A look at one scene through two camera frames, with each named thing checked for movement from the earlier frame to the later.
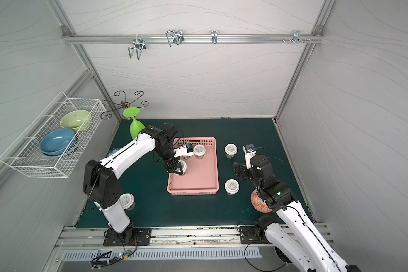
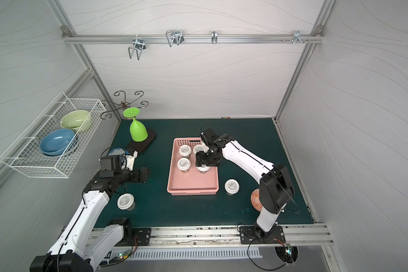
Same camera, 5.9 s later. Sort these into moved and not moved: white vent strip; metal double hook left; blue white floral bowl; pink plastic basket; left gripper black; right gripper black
Moved: left gripper black; right gripper black
Not moved: white vent strip; pink plastic basket; metal double hook left; blue white floral bowl
